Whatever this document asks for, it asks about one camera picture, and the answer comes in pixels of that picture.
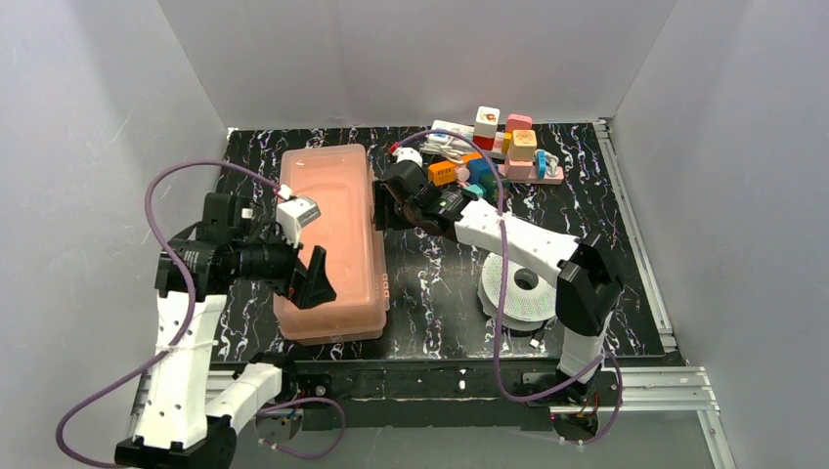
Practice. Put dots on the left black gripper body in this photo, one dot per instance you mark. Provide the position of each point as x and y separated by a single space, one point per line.
297 269

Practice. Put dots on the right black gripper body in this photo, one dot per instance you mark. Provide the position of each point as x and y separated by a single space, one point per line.
391 201

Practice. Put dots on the orange socket cube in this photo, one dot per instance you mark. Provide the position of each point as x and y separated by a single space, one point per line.
446 172

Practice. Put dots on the teal white charger plug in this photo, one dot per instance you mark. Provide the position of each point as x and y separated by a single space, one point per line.
477 191

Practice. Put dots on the pink translucent storage box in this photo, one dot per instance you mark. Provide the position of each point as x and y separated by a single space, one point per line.
340 180

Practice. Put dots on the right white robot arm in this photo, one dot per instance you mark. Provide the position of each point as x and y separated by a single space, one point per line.
582 271

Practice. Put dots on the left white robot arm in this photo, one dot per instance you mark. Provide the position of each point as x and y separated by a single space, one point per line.
179 427

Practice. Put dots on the blue socket cube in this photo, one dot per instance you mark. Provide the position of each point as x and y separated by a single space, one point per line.
478 168

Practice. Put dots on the dark green socket cube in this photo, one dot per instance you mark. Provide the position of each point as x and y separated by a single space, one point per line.
489 185

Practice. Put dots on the white red charger plug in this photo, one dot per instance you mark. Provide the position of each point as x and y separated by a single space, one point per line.
485 128

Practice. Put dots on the tan yellow charger plug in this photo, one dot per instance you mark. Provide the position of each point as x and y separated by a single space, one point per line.
523 145

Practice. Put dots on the pink charger plug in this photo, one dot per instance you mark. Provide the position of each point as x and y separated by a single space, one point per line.
516 121

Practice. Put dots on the white power strip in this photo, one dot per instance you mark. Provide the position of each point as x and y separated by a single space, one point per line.
446 143

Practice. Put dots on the pink power strip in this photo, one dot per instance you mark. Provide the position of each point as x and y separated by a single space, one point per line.
524 172

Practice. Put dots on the white filament spool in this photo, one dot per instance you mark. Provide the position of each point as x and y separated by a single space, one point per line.
529 302

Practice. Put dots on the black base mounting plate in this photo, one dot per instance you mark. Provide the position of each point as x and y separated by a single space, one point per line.
428 393

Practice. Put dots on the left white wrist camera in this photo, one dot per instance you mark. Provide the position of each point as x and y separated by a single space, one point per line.
293 215

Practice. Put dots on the blue plug with white cable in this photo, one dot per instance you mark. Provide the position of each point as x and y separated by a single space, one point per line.
547 164

